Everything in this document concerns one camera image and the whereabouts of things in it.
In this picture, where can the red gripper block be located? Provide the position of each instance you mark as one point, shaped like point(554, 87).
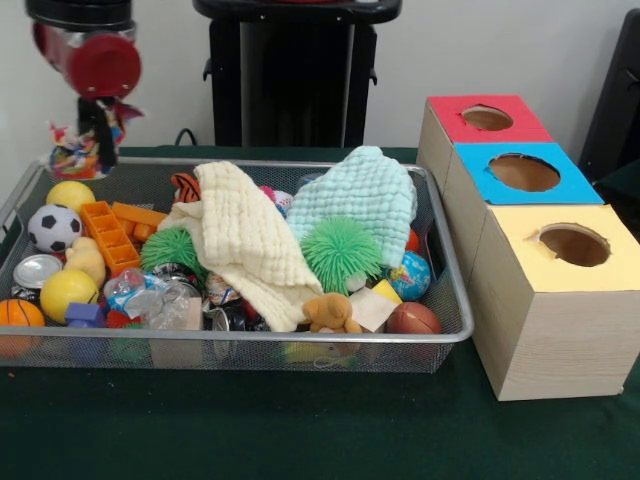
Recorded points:
point(105, 65)

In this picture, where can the multicoloured heart print cloth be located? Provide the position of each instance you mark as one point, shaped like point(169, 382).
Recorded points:
point(75, 160)

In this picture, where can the cream waffle cloth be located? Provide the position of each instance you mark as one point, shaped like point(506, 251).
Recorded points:
point(240, 235)

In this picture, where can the mint green waffle cloth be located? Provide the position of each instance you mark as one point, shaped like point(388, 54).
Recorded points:
point(360, 200)

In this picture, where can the large green spiky ball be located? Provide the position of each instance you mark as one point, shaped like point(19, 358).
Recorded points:
point(342, 255)

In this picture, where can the wooden box with three holes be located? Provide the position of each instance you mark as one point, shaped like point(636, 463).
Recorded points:
point(550, 340)

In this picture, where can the yellow ball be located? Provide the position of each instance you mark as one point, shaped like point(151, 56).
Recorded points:
point(69, 296)
point(70, 195)

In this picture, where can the black and white soccer ball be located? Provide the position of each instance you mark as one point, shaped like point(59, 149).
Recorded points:
point(54, 227)

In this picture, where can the orange plastic toy block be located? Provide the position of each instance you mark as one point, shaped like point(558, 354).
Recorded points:
point(115, 240)

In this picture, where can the orange ball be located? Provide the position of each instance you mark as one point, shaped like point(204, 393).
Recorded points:
point(21, 315)

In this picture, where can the dark green table cloth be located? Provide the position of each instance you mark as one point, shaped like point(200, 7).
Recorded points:
point(300, 430)
point(625, 181)

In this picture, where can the brown toy football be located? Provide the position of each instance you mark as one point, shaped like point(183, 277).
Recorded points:
point(412, 319)

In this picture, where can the black upright panel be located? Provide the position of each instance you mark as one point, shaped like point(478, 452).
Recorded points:
point(617, 100)

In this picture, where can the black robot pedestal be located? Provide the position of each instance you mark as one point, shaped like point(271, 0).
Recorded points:
point(295, 75)

